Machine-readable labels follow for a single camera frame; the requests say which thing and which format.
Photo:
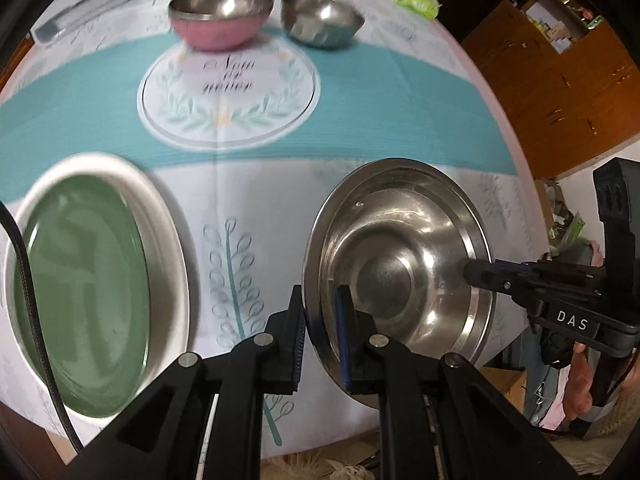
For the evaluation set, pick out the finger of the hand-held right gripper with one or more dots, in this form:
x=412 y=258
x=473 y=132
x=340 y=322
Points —
x=570 y=269
x=492 y=275

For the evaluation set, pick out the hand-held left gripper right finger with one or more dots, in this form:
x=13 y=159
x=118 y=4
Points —
x=343 y=340

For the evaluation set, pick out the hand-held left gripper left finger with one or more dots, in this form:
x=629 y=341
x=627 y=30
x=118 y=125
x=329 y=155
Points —
x=298 y=345

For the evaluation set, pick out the large steel bowl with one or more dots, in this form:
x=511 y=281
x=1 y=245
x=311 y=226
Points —
x=400 y=240

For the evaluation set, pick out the large white plate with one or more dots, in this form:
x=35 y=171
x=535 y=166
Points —
x=165 y=240

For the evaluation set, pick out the green plate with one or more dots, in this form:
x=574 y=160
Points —
x=80 y=285

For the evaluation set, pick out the person's right hand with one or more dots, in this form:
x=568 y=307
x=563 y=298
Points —
x=582 y=375

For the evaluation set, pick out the cardboard box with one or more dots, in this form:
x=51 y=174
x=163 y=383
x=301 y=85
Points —
x=507 y=390

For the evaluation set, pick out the wooden shelf cabinet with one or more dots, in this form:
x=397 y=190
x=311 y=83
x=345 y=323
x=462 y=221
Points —
x=550 y=95

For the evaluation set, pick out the small steel bowl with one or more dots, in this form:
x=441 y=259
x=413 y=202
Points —
x=322 y=22

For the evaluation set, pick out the pink steel bowl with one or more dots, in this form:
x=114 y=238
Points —
x=220 y=30

